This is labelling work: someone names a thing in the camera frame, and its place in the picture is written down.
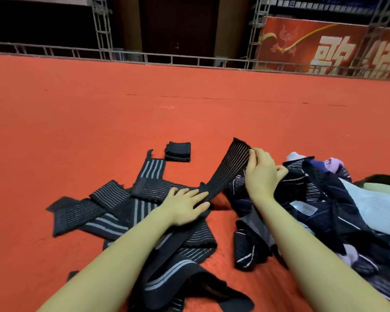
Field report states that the person's left hand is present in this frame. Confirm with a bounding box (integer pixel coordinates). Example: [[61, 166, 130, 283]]
[[157, 186, 211, 226]]

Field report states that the person's right hand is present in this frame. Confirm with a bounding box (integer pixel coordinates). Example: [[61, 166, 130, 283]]
[[244, 148, 289, 202]]

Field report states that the pile of black striped bands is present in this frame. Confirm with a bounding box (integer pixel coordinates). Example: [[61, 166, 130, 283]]
[[45, 149, 254, 312]]

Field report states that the person's left forearm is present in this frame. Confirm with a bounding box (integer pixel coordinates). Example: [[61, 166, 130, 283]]
[[38, 211, 176, 312]]

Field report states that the person's right forearm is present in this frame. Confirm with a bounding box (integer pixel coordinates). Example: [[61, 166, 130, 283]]
[[257, 192, 390, 312]]

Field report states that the heap of dark patterned socks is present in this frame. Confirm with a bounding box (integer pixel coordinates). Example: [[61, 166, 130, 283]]
[[224, 151, 390, 306]]

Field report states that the red banner with white print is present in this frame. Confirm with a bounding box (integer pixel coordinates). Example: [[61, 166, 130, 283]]
[[255, 16, 390, 78]]

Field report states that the grey metal truss tower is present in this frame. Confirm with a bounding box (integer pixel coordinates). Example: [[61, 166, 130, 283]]
[[90, 0, 114, 60], [246, 0, 274, 70]]

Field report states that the dark brown door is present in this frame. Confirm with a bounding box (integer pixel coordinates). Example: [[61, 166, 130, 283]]
[[140, 0, 217, 59]]

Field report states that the grey metal beam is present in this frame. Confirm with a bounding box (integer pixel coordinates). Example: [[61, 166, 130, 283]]
[[0, 0, 92, 5]]

